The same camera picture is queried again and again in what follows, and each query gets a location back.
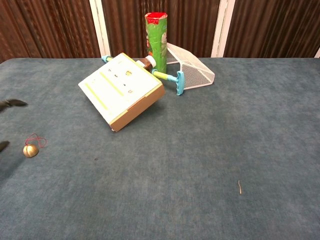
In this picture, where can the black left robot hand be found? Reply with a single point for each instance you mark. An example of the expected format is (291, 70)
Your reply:
(10, 103)

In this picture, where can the white cardboard box green stripes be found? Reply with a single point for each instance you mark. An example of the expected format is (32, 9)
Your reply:
(117, 90)

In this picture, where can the brown bottle white cap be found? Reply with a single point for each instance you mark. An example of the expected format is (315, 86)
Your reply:
(148, 63)

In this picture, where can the green chips can red rim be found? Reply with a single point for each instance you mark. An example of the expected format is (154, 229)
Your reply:
(156, 45)

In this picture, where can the blue yellow toy pump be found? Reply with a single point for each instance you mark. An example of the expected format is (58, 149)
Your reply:
(172, 79)

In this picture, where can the blue table cloth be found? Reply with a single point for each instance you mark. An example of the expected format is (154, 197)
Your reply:
(175, 162)

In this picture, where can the small twig scrap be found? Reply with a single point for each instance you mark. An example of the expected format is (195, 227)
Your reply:
(240, 188)

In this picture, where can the white door frame post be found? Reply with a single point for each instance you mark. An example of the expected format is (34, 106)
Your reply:
(222, 27)
(99, 27)

